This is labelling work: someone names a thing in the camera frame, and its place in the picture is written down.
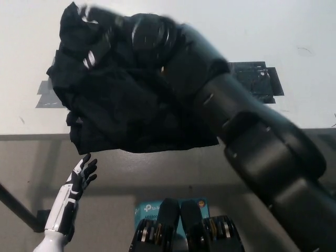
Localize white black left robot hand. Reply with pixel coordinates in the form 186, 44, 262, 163
44, 153, 98, 236

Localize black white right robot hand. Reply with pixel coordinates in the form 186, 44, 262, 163
78, 5, 140, 71

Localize black jacket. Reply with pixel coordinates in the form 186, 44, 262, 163
46, 1, 220, 155

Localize black metal table leg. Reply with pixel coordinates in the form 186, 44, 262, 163
0, 183, 40, 233

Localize teal tp-link box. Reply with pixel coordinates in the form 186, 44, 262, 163
134, 197, 210, 238

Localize grey table tape patch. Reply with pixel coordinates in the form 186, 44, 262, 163
35, 49, 69, 110

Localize black table tape patch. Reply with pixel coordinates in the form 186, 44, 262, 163
226, 61, 285, 105

